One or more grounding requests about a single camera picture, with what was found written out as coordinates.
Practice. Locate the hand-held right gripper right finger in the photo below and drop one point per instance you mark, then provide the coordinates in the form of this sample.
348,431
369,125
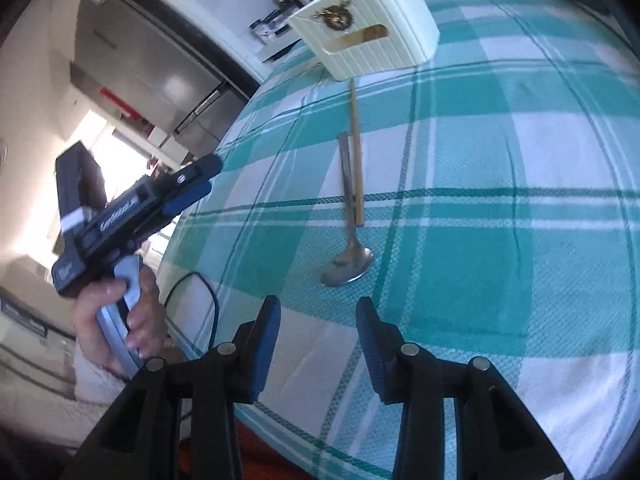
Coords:
372,350

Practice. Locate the person's left hand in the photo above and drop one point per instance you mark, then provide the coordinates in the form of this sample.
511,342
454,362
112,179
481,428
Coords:
145,325

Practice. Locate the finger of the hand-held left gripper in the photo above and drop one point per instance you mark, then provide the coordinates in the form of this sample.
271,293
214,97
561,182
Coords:
187,197
197,170

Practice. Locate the steel refrigerator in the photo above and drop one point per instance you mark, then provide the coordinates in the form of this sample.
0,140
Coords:
150,70

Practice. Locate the white ribbed utensil holder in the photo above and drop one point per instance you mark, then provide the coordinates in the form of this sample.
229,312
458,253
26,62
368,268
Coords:
380,25

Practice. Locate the metal spoon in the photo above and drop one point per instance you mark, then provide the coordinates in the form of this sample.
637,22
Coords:
350,265

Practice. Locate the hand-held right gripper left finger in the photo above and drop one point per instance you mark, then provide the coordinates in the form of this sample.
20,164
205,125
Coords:
265,350

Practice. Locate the small spice jars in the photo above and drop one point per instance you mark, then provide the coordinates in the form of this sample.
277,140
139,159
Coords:
267,27

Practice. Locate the wooden chopstick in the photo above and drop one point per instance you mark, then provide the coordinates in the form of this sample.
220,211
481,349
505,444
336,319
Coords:
356,160

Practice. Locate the teal checked tablecloth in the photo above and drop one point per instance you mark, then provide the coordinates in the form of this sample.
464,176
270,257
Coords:
475,260

